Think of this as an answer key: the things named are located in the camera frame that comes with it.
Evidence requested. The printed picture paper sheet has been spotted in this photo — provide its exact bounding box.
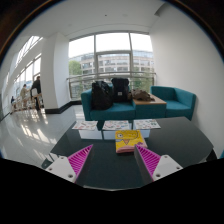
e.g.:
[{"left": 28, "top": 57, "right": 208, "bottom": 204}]
[
  {"left": 132, "top": 118, "right": 162, "bottom": 131},
  {"left": 71, "top": 120, "right": 99, "bottom": 132},
  {"left": 101, "top": 119, "right": 131, "bottom": 132}
]

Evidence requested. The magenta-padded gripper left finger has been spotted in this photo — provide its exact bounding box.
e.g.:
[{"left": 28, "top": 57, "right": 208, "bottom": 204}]
[{"left": 44, "top": 143, "right": 98, "bottom": 188}]

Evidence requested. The teal armchair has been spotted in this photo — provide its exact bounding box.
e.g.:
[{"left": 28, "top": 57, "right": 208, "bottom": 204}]
[{"left": 150, "top": 85, "right": 197, "bottom": 121}]

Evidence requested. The metal window railing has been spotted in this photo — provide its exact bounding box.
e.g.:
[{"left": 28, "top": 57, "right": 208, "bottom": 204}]
[{"left": 66, "top": 71, "right": 157, "bottom": 101}]

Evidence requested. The small black backpack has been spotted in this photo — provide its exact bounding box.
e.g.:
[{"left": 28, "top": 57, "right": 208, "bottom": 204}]
[{"left": 110, "top": 77, "right": 131, "bottom": 104}]

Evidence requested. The teal two-seat sofa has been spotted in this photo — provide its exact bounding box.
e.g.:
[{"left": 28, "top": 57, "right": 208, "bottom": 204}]
[{"left": 80, "top": 88, "right": 137, "bottom": 122}]

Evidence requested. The group of wooden chairs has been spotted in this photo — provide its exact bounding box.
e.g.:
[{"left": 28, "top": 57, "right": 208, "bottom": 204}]
[{"left": 10, "top": 92, "right": 45, "bottom": 113}]

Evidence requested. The teal wood-topped side table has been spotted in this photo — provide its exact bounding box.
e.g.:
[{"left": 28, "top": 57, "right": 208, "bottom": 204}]
[{"left": 132, "top": 94, "right": 168, "bottom": 120}]

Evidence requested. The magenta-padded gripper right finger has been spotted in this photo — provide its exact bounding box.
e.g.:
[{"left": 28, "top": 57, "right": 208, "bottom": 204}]
[{"left": 133, "top": 143, "right": 184, "bottom": 186}]

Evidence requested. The brown jacket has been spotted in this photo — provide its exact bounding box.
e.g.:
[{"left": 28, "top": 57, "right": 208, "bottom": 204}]
[{"left": 128, "top": 87, "right": 156, "bottom": 102}]

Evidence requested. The large black backpack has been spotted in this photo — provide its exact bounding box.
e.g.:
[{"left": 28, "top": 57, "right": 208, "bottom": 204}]
[{"left": 90, "top": 80, "right": 115, "bottom": 111}]

